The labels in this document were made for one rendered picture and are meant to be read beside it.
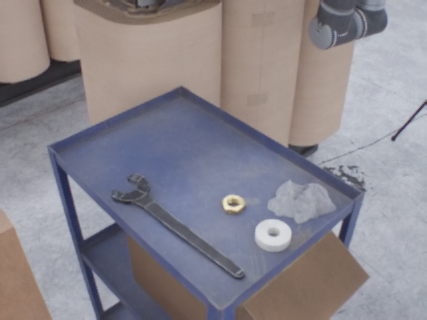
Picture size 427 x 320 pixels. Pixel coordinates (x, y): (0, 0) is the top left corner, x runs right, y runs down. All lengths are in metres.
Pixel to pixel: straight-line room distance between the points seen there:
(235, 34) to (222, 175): 0.72
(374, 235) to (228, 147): 1.23
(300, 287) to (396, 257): 1.26
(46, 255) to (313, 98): 1.40
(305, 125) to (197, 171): 1.23
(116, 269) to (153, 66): 0.61
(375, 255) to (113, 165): 1.38
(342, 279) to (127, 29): 0.89
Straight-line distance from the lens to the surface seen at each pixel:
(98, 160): 1.18
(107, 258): 1.43
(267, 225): 0.97
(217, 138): 1.22
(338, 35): 1.46
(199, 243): 0.94
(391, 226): 2.35
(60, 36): 3.19
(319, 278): 1.03
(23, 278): 1.10
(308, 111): 2.24
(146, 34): 1.38
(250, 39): 1.71
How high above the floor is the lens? 1.59
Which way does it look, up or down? 38 degrees down
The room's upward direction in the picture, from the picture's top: 1 degrees clockwise
